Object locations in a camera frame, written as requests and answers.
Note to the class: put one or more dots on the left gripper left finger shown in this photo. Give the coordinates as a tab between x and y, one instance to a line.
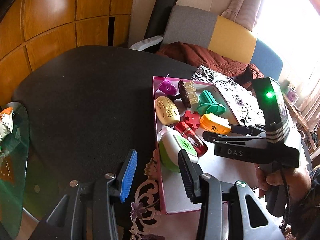
126	174

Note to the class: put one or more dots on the black rolled mat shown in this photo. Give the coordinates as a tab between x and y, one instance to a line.
159	18

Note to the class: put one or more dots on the glass side table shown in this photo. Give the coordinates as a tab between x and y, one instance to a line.
14	156

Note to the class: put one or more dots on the green plastic spool stand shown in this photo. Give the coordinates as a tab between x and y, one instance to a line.
207	104

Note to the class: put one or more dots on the brown bristle brush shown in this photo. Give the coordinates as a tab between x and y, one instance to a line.
187	93

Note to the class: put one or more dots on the pink rimmed white tray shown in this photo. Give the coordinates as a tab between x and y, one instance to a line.
171	189

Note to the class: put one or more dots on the red metallic cylinder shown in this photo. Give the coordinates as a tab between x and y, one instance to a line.
197	143

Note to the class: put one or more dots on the orange white stuffed toy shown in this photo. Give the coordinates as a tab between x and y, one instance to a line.
6	123

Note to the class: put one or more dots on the pink curtain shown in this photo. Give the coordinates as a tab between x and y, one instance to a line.
243	12

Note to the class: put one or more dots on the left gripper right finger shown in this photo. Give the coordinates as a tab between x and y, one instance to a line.
190	173

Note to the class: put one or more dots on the orange plastic box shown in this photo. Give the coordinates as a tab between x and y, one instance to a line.
214	123

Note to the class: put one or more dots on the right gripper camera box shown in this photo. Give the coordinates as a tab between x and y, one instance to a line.
271	102

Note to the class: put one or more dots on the yellow engraved oval soap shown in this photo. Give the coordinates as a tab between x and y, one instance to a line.
166	111

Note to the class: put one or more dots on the multicolour sofa backrest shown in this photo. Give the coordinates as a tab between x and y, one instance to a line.
220	35

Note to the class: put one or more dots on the red puzzle piece block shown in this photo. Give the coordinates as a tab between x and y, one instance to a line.
192	119

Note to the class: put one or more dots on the purple plastic cup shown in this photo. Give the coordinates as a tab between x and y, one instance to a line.
167	87

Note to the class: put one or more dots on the rust red quilted jacket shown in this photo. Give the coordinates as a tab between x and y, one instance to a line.
194	55

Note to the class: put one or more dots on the white green bottle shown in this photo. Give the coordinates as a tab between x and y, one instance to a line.
170	144

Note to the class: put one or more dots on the person's right hand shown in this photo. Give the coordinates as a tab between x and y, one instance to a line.
298	182

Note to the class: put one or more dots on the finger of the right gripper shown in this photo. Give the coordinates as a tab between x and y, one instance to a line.
213	137
247	130

